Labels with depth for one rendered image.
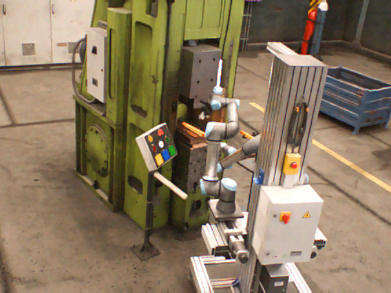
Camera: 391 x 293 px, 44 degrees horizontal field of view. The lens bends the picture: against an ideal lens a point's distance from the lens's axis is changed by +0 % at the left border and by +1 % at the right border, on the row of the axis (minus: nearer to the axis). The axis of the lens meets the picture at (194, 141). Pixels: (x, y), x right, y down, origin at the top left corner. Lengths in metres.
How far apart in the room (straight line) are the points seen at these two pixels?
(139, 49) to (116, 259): 1.83
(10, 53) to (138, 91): 5.03
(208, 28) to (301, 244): 1.98
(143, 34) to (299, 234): 2.11
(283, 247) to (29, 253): 2.28
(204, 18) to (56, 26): 5.34
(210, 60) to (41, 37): 5.46
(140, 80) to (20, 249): 1.80
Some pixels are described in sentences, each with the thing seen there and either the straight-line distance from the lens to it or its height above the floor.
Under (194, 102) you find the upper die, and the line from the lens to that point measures 4.11.
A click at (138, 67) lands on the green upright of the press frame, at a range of 4.29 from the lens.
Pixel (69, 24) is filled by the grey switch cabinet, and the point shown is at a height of 0.82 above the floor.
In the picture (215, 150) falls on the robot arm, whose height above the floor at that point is 1.27.
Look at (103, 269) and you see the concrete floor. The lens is 4.25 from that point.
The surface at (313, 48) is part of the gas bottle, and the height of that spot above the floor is 0.32.
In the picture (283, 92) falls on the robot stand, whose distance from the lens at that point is 2.89.
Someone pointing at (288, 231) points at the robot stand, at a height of 1.02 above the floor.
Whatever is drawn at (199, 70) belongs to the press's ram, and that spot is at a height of 1.61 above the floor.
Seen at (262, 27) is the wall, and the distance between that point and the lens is 11.86.
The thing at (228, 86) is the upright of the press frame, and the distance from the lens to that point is 4.53.
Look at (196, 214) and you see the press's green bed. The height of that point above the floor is 0.16.
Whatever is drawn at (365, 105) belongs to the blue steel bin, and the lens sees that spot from 7.61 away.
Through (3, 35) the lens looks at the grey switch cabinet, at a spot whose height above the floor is 0.64.
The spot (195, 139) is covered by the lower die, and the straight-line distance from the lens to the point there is 4.28.
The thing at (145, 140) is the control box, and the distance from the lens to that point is 3.70.
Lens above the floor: 2.74
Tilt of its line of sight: 25 degrees down
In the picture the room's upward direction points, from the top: 6 degrees clockwise
